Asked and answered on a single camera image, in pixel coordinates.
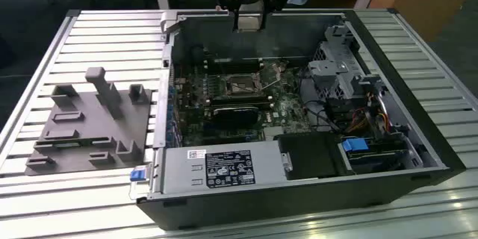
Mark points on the black PC case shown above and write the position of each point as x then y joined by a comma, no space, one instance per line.
298,208

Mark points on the silver power supply unit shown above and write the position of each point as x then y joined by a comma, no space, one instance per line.
179,172

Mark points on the green RAM stick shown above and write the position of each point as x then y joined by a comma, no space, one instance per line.
68,145

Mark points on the green motherboard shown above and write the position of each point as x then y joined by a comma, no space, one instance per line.
289,104

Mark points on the black graphics card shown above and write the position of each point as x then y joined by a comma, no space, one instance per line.
235,117

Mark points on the blue case latch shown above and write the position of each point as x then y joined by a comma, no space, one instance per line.
138,174

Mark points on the hard disk in blue carrier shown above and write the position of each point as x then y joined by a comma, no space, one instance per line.
354,144

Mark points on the grey parts rack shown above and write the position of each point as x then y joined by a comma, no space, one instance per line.
94,127

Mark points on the silver CPU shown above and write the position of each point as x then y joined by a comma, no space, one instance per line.
248,23

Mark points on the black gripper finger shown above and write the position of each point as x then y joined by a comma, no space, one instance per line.
235,20
264,12

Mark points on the metal drive cage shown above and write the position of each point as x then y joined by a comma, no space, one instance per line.
329,71

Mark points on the black drive bay cover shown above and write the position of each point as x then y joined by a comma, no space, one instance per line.
310,155

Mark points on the silver chipset heatsink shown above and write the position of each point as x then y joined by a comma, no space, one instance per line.
272,133

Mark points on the CPU socket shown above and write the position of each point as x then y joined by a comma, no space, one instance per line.
239,88

